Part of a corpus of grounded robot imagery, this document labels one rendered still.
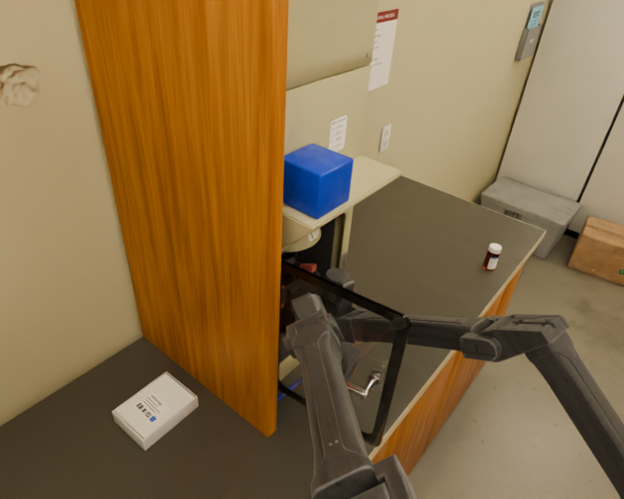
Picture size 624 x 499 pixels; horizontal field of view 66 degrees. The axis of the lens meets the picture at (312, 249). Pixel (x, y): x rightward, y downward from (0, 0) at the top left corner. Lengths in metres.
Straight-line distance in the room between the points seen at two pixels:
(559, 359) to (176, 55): 0.76
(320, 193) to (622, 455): 0.61
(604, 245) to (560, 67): 1.22
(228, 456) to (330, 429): 0.70
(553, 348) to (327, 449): 0.45
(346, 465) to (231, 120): 0.52
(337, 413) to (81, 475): 0.81
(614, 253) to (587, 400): 2.92
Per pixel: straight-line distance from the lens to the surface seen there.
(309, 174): 0.85
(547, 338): 0.84
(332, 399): 0.57
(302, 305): 0.84
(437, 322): 0.97
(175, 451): 1.24
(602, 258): 3.78
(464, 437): 2.51
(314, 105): 0.94
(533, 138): 3.99
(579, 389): 0.87
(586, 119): 3.87
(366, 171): 1.07
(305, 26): 0.88
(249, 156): 0.78
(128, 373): 1.40
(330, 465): 0.50
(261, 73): 0.71
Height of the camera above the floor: 1.98
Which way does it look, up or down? 36 degrees down
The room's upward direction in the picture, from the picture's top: 4 degrees clockwise
